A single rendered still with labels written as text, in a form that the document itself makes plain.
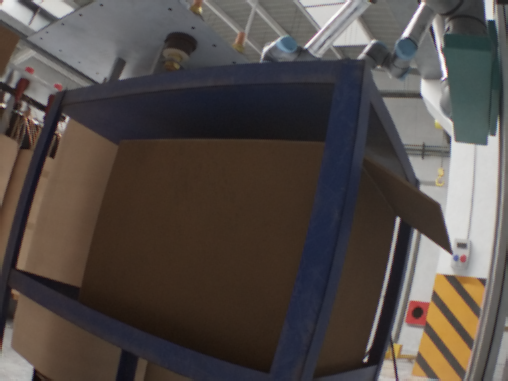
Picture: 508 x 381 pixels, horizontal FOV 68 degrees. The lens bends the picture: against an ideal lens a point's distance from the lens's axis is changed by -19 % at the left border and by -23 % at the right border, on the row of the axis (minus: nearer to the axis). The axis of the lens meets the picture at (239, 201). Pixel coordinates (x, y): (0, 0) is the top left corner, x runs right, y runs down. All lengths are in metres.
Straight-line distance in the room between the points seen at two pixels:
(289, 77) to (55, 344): 1.03
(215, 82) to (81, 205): 0.79
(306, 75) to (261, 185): 0.15
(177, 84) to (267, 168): 0.18
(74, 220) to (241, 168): 0.80
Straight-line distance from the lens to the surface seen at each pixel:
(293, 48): 2.13
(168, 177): 0.67
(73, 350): 1.32
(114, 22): 1.52
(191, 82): 0.65
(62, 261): 1.33
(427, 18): 2.02
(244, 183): 0.59
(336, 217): 0.46
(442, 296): 6.31
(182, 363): 0.53
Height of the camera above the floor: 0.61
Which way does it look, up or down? 12 degrees up
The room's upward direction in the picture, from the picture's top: 14 degrees clockwise
